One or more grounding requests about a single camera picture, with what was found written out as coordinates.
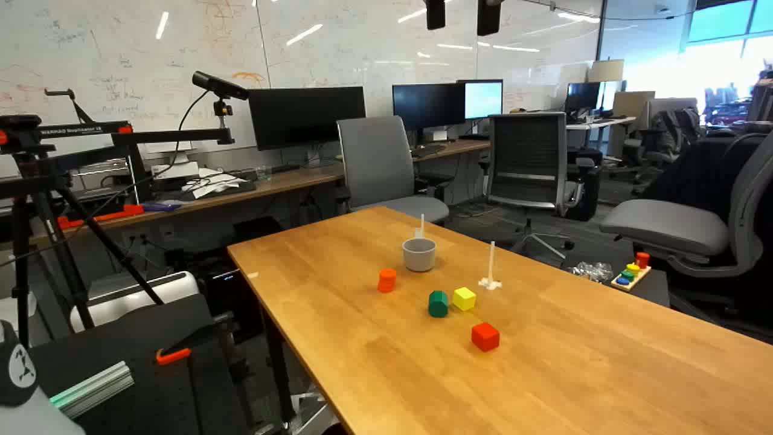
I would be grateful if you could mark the yellow cube block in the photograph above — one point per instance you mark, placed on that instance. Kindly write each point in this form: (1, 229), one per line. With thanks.
(465, 299)

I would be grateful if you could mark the green cylinder block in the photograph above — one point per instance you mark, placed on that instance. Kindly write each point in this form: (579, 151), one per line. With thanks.
(437, 304)

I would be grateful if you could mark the red cube block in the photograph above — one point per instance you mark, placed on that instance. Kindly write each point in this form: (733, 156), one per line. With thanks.
(485, 336)

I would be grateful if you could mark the grey cup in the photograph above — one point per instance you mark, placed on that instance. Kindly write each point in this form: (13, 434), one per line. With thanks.
(419, 257)

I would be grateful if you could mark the lit computer monitor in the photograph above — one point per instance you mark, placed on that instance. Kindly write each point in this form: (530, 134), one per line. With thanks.
(483, 100)

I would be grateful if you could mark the black computer monitor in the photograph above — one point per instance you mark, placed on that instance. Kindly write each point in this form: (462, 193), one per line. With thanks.
(579, 98)
(426, 107)

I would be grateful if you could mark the beige lamp shade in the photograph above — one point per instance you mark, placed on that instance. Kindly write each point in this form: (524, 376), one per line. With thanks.
(605, 70)

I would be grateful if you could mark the black mesh office chair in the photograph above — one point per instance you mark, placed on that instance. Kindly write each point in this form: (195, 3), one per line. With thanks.
(528, 157)

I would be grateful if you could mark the small wooden desk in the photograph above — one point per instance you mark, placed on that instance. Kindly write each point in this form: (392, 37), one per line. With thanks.
(600, 123)

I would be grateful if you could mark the grey office chair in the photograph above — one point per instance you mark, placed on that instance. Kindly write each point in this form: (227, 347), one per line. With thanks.
(374, 159)
(664, 224)

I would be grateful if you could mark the wide black monitor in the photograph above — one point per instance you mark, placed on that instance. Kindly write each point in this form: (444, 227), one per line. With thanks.
(305, 117)

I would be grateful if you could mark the beige chair back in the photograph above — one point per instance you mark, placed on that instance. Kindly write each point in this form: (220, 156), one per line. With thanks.
(634, 105)

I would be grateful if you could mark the long wooden desk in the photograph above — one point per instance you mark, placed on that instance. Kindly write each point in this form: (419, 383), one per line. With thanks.
(281, 182)

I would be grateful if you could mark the clear plastic bag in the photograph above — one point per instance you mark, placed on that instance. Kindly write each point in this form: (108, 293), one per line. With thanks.
(594, 272)

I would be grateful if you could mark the white papers pile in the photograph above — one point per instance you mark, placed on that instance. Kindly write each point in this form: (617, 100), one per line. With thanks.
(207, 183)

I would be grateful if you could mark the black side stool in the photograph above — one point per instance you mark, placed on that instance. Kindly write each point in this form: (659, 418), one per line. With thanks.
(594, 289)

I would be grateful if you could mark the colourful shape sorter toy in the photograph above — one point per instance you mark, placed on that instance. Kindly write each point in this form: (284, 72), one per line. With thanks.
(630, 276)

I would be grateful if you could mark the black boom bar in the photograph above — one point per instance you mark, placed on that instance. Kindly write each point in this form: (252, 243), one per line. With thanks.
(159, 135)

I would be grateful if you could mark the black computer tower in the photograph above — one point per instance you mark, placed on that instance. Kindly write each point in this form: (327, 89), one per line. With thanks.
(232, 298)

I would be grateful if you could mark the red clamp bar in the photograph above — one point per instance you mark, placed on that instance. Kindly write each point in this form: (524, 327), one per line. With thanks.
(105, 216)

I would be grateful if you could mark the black table leg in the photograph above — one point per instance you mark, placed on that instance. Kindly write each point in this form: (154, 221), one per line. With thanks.
(278, 369)

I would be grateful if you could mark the white rounded box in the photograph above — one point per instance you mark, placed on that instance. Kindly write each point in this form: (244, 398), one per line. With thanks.
(135, 298)

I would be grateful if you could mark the black tripod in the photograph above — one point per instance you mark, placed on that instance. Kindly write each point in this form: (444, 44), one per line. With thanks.
(37, 208)

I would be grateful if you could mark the black cart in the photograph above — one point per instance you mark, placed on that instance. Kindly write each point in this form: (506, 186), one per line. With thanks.
(122, 339)

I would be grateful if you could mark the silver green tube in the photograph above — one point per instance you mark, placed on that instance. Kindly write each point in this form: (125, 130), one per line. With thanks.
(96, 386)

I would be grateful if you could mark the black stereo camera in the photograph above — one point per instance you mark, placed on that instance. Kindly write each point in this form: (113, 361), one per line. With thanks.
(217, 82)

